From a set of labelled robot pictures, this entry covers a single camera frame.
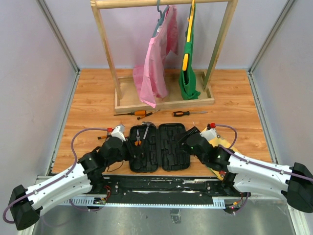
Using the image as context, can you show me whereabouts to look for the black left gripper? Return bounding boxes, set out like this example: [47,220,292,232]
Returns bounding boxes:
[106,136,144,166]

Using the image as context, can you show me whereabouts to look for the orange handled needle nose pliers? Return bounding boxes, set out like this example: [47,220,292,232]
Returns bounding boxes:
[134,129,141,146]

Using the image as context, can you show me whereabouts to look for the black orange handled screwdriver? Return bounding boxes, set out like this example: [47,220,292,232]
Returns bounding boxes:
[173,111,207,117]

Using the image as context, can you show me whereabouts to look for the black plastic tool case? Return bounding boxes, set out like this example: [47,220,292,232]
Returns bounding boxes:
[129,123,191,173]

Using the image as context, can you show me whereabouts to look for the claw hammer black handle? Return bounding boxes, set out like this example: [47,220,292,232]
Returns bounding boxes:
[141,121,155,148]

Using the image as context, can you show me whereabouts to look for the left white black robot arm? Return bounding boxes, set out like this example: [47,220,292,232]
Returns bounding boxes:
[8,137,130,231]

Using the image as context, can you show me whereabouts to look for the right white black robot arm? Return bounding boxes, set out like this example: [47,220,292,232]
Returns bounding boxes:
[176,124,313,213]

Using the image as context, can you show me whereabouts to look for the yellow cartoon cloth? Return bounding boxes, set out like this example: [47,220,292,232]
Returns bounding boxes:
[208,134,231,181]

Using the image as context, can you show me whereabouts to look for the small orange black screwdriver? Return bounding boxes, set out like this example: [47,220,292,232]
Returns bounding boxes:
[137,110,160,120]

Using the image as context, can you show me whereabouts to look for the wooden clothes rack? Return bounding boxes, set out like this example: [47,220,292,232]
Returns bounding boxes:
[90,0,237,114]

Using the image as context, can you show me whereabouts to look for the green garment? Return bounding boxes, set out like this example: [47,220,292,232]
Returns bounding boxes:
[179,5,200,100]

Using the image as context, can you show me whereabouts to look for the pink garment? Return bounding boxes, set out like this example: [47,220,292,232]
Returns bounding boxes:
[133,5,179,108]

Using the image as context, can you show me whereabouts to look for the yellow clothes hanger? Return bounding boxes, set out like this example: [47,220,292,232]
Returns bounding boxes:
[182,0,195,71]

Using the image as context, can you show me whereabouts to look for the teal clothes hanger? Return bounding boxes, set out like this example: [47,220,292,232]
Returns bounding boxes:
[152,0,170,38]

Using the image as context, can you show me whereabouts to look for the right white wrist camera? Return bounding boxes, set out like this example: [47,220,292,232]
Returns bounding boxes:
[200,128,217,141]

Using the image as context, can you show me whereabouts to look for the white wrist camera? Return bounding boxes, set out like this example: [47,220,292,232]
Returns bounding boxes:
[200,128,217,141]
[111,124,126,142]

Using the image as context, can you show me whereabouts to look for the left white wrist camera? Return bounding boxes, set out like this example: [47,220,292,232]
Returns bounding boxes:
[111,124,126,142]

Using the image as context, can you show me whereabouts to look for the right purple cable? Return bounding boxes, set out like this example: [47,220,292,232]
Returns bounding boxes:
[207,123,313,216]

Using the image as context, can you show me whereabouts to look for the purple cable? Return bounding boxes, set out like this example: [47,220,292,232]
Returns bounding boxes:
[207,123,313,216]
[2,127,114,225]

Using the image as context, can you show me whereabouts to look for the orange handled awl screwdriver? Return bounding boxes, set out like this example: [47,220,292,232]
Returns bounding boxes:
[114,110,146,116]

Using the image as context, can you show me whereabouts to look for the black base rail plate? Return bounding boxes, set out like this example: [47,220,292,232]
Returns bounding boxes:
[98,175,241,198]

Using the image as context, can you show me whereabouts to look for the slotted aluminium cable duct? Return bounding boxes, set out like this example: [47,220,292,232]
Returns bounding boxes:
[62,192,225,209]

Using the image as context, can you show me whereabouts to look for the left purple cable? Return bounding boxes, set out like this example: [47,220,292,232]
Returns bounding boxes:
[2,127,114,225]

